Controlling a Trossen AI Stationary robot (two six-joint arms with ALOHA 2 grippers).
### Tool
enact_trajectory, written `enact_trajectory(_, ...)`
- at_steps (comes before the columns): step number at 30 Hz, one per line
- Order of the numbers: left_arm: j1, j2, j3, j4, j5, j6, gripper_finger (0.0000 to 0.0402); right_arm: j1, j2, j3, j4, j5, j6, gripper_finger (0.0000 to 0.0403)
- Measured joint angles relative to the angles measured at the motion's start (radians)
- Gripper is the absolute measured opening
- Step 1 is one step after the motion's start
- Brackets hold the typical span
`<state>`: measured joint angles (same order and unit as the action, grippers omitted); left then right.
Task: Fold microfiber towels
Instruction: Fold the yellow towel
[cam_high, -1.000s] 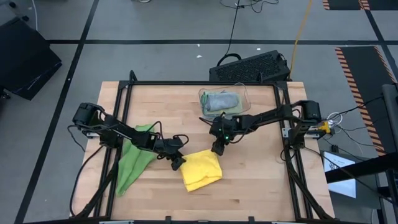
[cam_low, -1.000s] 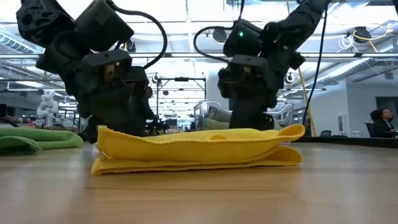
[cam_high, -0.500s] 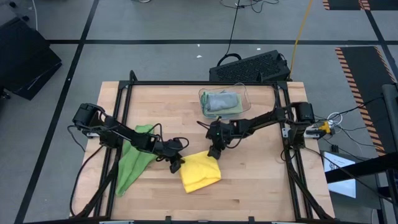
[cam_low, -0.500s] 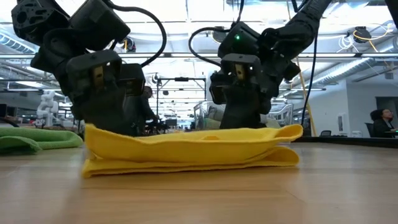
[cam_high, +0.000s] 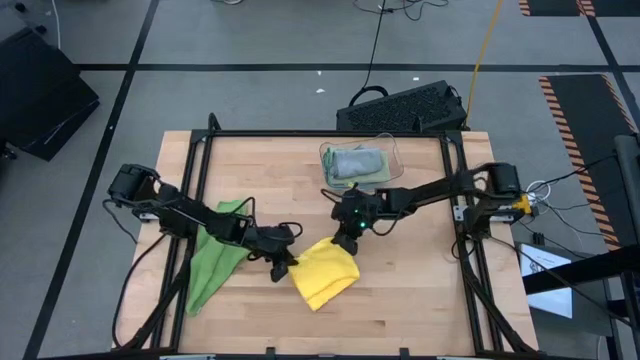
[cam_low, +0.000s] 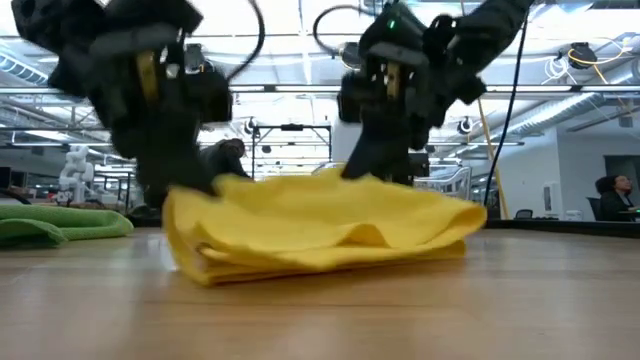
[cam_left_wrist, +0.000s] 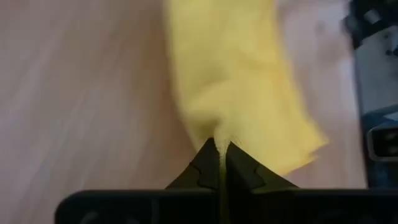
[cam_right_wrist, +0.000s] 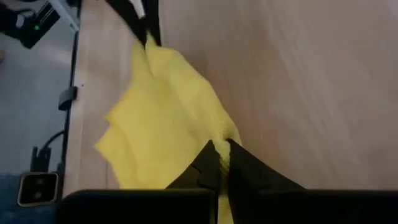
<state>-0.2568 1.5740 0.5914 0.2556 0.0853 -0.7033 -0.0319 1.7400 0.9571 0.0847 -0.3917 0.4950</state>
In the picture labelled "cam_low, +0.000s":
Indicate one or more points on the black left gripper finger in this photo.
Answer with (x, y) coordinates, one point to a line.
(170, 170)

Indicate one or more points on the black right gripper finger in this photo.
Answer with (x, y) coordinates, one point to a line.
(380, 160)

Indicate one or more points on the yellow towel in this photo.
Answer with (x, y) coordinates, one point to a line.
(325, 225)

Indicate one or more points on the bright green towel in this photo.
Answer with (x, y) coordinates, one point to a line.
(60, 222)

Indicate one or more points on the person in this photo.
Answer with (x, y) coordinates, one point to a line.
(615, 205)
(227, 157)

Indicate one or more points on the clear plastic bin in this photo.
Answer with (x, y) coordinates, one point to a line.
(450, 182)

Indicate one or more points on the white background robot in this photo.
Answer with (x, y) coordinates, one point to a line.
(76, 172)

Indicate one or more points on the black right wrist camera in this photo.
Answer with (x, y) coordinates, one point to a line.
(395, 60)

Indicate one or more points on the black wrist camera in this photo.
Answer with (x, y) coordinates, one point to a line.
(395, 60)
(140, 45)

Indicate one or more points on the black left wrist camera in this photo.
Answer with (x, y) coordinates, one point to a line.
(140, 45)

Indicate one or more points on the black background workstation frame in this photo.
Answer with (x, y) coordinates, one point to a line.
(291, 127)

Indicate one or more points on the black metal table frame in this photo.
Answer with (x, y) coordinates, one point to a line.
(560, 228)

